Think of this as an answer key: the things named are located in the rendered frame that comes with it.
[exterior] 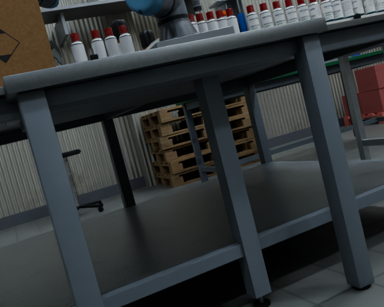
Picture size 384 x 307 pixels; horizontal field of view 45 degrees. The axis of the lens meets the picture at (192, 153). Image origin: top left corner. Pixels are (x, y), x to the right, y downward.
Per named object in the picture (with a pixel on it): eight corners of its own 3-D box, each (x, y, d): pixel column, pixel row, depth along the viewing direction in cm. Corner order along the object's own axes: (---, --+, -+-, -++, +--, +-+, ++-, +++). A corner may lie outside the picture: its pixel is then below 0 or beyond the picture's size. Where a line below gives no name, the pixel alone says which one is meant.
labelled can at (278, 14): (286, 43, 228) (276, 2, 226) (292, 41, 223) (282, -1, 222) (277, 45, 226) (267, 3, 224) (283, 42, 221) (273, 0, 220)
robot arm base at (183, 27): (191, 48, 175) (183, 22, 174) (208, 36, 161) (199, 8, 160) (155, 56, 169) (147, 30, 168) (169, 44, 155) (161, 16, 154)
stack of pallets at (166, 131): (236, 159, 568) (220, 97, 562) (267, 159, 496) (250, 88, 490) (152, 184, 529) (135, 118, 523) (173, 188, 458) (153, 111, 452)
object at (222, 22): (231, 54, 216) (220, 11, 214) (236, 52, 211) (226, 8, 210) (222, 56, 214) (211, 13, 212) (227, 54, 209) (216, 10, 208)
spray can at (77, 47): (92, 83, 190) (78, 34, 188) (94, 80, 185) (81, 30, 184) (80, 85, 188) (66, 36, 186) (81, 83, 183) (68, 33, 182)
